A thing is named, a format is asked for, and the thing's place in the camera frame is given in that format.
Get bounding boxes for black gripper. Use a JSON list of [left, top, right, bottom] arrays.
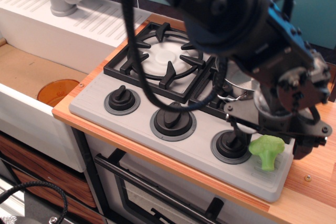
[[224, 100, 331, 159]]

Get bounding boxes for green toy broccoli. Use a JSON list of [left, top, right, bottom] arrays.
[[248, 135, 285, 171]]

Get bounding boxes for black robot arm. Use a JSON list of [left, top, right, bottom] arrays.
[[167, 0, 332, 159]]

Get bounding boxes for black right stove knob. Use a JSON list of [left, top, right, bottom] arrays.
[[211, 130, 251, 165]]

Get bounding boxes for black stove knob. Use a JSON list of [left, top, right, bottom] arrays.
[[211, 130, 251, 165], [104, 85, 141, 116], [150, 109, 197, 142]]

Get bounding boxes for grey toy stove top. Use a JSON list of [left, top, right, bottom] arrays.
[[68, 21, 321, 204]]

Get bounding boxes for black middle stove knob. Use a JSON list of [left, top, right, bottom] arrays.
[[150, 109, 197, 142]]

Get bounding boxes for black left stove knob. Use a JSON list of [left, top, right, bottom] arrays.
[[104, 85, 141, 116]]

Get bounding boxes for black right burner grate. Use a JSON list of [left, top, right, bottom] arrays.
[[187, 63, 317, 145]]

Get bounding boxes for black burner grate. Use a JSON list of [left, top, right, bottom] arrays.
[[103, 22, 215, 104], [187, 63, 317, 145]]

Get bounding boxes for black left burner grate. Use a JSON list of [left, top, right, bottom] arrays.
[[103, 22, 215, 104]]

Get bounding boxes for toy oven door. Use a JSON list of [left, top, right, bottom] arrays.
[[86, 135, 273, 223]]

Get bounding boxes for orange plastic bowl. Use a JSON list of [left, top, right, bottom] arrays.
[[37, 79, 79, 107]]

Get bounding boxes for white toy sink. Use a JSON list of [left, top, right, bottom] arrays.
[[0, 0, 153, 173]]

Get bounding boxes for wooden drawer fronts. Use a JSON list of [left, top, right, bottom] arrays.
[[1, 132, 104, 223]]

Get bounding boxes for steel pot with handles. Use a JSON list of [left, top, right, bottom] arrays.
[[216, 61, 259, 102]]

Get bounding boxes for black braided cable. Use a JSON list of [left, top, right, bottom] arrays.
[[113, 0, 228, 113]]

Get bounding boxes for black oven door handle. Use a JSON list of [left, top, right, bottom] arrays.
[[94, 149, 224, 223]]

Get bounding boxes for black cable bottom left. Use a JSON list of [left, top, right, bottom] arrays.
[[0, 181, 69, 224]]

